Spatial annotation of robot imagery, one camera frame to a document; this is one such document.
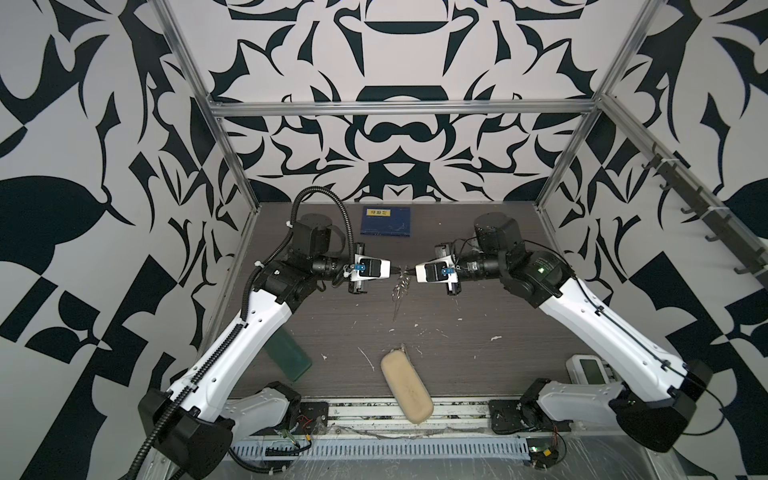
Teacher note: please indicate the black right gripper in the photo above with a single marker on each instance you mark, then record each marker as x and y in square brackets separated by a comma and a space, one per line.
[448, 250]

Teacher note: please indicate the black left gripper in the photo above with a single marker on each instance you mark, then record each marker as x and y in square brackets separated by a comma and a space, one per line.
[355, 288]

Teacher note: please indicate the silver keyring cluster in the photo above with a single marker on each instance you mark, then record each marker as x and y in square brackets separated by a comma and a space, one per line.
[402, 284]

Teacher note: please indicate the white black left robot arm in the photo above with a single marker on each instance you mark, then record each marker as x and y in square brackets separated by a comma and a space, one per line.
[193, 423]

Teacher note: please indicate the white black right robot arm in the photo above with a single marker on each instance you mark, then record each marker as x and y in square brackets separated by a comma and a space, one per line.
[656, 395]

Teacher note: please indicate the blue book yellow label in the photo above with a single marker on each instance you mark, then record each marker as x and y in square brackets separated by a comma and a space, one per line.
[386, 221]

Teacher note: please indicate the green translucent plastic case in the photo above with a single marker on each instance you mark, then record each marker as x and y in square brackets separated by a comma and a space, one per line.
[288, 355]

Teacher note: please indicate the beige glasses case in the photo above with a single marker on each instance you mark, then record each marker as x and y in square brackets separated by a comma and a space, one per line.
[407, 387]

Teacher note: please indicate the white digital timer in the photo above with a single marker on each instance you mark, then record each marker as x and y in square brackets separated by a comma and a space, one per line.
[589, 370]

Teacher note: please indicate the green circuit board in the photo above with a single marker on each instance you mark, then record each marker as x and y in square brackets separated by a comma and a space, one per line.
[545, 453]

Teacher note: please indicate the white slotted cable duct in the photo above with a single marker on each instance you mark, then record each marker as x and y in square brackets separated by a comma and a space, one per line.
[391, 449]

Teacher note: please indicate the black wall hook rack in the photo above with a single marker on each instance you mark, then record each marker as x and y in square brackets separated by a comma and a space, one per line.
[702, 204]

